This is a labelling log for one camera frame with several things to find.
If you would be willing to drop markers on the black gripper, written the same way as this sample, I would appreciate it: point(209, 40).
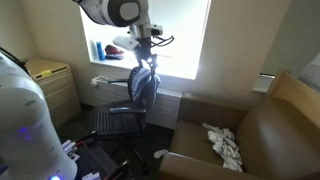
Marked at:
point(144, 48)

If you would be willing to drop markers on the black mesh office chair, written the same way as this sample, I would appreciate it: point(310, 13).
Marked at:
point(116, 121)

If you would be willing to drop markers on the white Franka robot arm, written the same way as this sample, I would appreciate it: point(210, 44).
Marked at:
point(26, 133)

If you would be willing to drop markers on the grey-blue cloth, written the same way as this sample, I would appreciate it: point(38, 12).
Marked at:
point(144, 87)

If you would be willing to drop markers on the blue water bottle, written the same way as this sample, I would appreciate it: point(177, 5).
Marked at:
point(100, 51)

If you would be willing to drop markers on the white heater knob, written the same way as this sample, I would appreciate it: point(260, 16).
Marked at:
point(98, 81)

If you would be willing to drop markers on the light wooden dresser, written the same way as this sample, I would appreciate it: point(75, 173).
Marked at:
point(60, 93)

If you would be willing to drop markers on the yellow sticky note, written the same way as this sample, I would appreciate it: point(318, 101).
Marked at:
point(46, 73)

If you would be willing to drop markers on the white crumpled cloth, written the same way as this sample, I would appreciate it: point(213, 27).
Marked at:
point(225, 146)

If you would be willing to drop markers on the white connector plugs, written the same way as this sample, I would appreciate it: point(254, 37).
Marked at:
point(69, 148)

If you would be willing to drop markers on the brown leather armchair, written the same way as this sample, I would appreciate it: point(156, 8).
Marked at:
point(273, 146)

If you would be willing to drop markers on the striped grey mattress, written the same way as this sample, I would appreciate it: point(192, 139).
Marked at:
point(311, 71)

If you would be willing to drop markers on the white wrist camera block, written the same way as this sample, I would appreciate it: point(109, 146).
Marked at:
point(126, 42)

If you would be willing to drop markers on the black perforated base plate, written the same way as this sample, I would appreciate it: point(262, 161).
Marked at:
point(96, 160)

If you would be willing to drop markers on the small white wall shelf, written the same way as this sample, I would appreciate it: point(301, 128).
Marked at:
point(263, 83)

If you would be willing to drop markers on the tan wooden bed frame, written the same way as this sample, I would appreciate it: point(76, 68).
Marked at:
point(293, 93)

